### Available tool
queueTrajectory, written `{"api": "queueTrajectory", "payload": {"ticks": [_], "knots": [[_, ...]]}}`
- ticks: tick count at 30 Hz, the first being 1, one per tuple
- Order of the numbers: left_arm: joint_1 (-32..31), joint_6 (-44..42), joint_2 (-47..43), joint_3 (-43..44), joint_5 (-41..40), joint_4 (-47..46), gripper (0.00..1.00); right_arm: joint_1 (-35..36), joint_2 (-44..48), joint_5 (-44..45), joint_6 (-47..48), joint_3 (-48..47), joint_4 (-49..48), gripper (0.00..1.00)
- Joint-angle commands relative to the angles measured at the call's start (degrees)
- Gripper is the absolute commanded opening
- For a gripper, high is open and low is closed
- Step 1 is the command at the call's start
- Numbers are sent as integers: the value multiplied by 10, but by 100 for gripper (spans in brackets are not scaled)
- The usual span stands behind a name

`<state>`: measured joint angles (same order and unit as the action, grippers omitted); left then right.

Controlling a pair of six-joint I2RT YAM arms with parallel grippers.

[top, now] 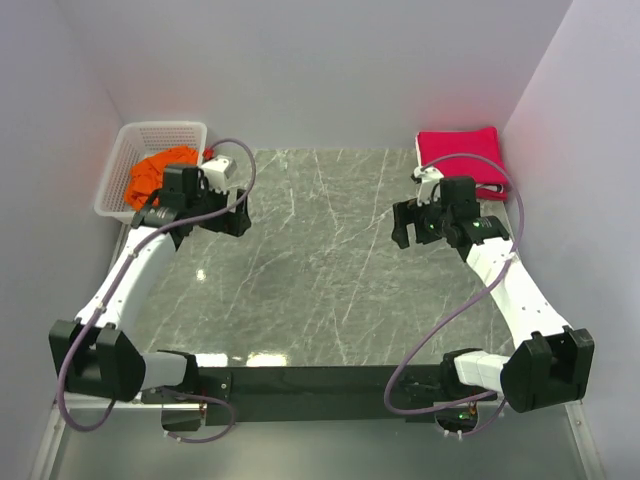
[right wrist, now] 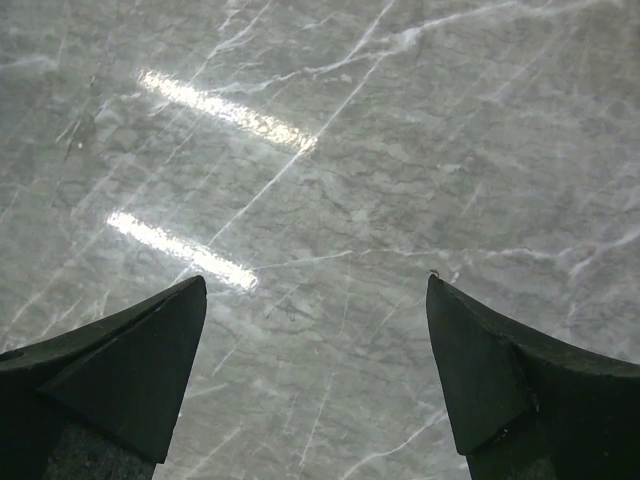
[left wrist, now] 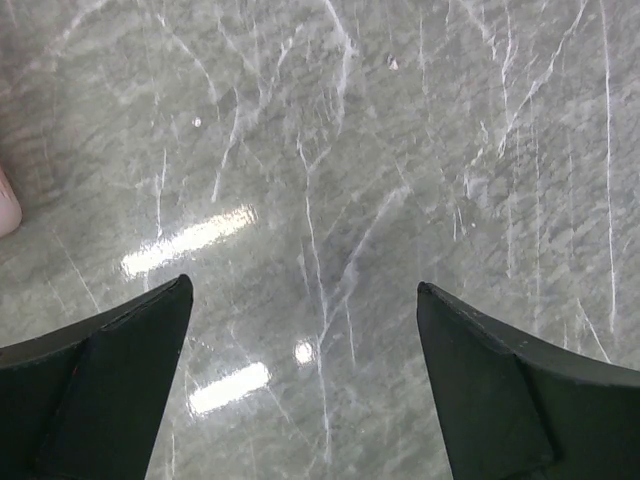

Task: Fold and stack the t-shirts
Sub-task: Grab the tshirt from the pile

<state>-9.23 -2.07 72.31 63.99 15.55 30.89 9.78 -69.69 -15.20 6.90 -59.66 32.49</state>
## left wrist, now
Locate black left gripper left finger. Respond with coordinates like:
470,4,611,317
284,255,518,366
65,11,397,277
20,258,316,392
1,274,193,479

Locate white plastic basket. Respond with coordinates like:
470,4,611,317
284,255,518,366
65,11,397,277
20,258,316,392
0,169,22,237

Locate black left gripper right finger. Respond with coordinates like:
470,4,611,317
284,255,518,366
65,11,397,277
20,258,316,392
417,282,639,479

